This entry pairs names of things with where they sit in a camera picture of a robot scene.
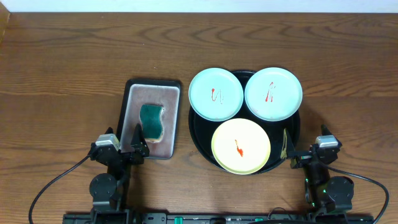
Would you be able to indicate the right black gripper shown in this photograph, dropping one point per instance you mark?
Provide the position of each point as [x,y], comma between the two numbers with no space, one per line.
[287,148]

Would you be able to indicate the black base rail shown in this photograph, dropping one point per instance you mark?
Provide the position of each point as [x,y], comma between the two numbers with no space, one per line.
[162,218]

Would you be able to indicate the green scrub sponge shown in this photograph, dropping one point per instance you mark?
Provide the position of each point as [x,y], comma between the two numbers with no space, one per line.
[150,117]

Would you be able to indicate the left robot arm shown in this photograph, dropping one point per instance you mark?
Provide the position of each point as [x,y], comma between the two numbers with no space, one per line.
[109,190]

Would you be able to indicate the round black serving tray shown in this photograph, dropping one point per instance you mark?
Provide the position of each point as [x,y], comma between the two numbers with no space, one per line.
[202,130]

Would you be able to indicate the black rectangular soapy water tray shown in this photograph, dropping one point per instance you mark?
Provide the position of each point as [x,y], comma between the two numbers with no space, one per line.
[140,91]

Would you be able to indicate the yellow plate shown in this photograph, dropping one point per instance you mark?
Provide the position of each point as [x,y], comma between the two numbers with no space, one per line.
[241,146]

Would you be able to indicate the mint green plate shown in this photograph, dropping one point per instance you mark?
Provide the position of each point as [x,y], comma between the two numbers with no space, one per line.
[215,94]
[273,94]

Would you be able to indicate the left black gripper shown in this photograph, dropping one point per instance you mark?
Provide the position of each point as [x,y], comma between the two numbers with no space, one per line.
[123,155]

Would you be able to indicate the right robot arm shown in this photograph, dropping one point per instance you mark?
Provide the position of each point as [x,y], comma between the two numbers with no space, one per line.
[329,195]

